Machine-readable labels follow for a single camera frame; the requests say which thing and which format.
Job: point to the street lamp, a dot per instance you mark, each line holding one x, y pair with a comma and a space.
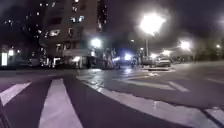
185, 45
147, 46

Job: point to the car with bright headlights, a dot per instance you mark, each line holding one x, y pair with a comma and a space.
126, 60

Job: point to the dark building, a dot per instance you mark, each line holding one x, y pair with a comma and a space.
20, 36

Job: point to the tall building with lit windows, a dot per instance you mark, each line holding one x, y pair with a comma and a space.
71, 33

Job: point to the pale car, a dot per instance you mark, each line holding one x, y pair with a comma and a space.
163, 61

